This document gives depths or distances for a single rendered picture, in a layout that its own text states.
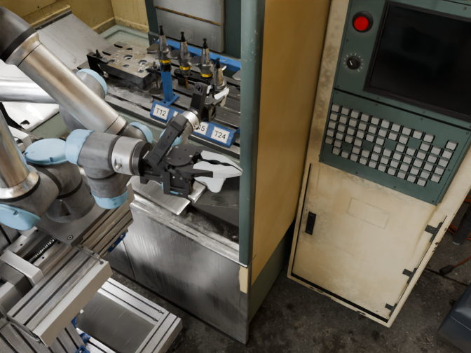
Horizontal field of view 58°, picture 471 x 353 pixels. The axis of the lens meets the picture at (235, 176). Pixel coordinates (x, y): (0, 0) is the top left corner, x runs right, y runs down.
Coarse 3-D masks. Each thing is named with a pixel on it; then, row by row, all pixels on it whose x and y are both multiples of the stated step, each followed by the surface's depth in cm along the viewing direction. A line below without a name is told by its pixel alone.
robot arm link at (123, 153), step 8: (120, 144) 83; (128, 144) 83; (136, 144) 84; (120, 152) 83; (128, 152) 83; (112, 160) 83; (120, 160) 83; (128, 160) 83; (120, 168) 84; (128, 168) 83
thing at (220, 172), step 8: (200, 168) 80; (208, 168) 80; (216, 168) 80; (224, 168) 80; (232, 168) 80; (200, 176) 82; (216, 176) 80; (224, 176) 80; (232, 176) 80; (208, 184) 82; (216, 184) 82; (216, 192) 83
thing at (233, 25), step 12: (144, 0) 256; (228, 0) 225; (240, 0) 221; (228, 12) 230; (240, 12) 226; (156, 24) 262; (228, 24) 234; (240, 24) 231; (156, 36) 267; (228, 36) 240; (240, 36) 236; (228, 48) 245; (240, 48) 241; (240, 60) 245; (228, 72) 254
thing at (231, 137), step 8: (152, 104) 202; (160, 104) 200; (152, 112) 202; (168, 112) 199; (208, 128) 190; (224, 128) 188; (208, 136) 191; (232, 136) 186; (224, 144) 188; (232, 144) 189
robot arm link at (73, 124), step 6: (60, 108) 133; (60, 114) 134; (66, 114) 131; (66, 120) 132; (72, 120) 131; (72, 126) 132; (78, 126) 131; (84, 126) 132; (162, 186) 146; (174, 192) 148
